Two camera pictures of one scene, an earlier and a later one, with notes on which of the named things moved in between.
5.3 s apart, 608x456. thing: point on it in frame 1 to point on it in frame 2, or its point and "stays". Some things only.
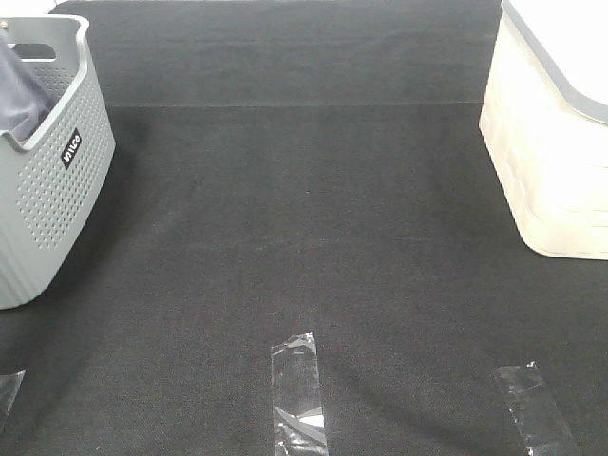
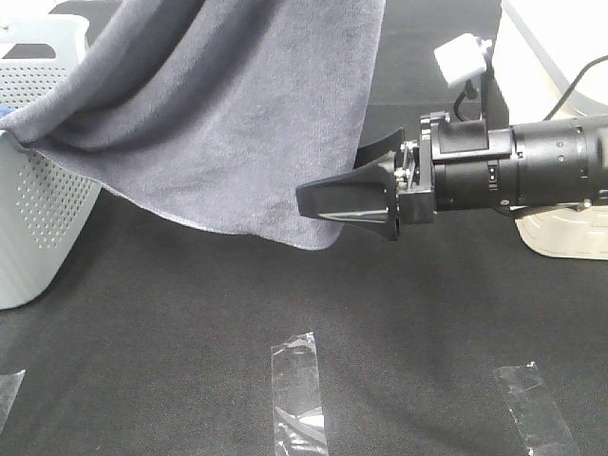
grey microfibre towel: (26, 103) to (218, 109)
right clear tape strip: (526, 396) stays
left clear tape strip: (9, 388) stays
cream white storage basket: (543, 123) stays
